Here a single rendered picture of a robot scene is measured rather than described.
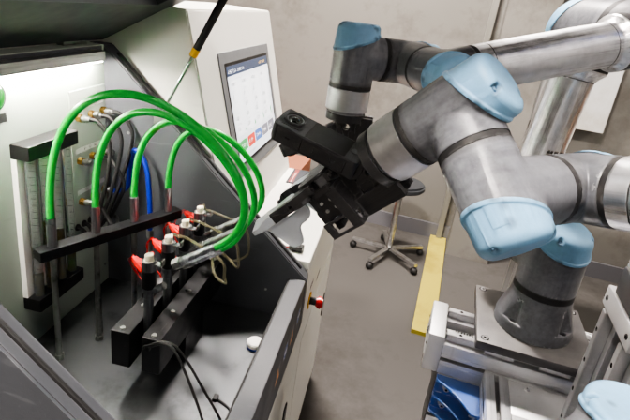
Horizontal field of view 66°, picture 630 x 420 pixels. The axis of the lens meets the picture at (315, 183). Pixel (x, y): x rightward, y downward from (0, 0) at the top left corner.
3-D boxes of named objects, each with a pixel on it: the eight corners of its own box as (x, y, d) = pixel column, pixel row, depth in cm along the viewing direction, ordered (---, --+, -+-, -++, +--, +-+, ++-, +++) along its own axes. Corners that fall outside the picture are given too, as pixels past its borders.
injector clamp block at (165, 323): (158, 403, 96) (159, 340, 90) (112, 391, 97) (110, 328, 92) (220, 307, 127) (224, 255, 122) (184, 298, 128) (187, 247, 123)
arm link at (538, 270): (540, 302, 91) (562, 238, 86) (498, 264, 103) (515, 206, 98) (592, 299, 94) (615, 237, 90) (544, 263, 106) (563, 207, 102)
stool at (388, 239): (424, 248, 361) (441, 177, 341) (413, 283, 313) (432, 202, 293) (358, 232, 374) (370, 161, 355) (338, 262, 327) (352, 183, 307)
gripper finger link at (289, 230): (271, 269, 64) (324, 232, 61) (241, 235, 63) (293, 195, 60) (277, 258, 67) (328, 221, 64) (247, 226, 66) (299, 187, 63)
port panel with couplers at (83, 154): (87, 227, 113) (82, 94, 102) (73, 224, 113) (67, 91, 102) (118, 206, 125) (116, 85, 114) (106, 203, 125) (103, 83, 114)
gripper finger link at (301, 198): (273, 229, 60) (327, 188, 57) (264, 219, 60) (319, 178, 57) (282, 214, 65) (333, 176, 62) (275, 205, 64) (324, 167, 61)
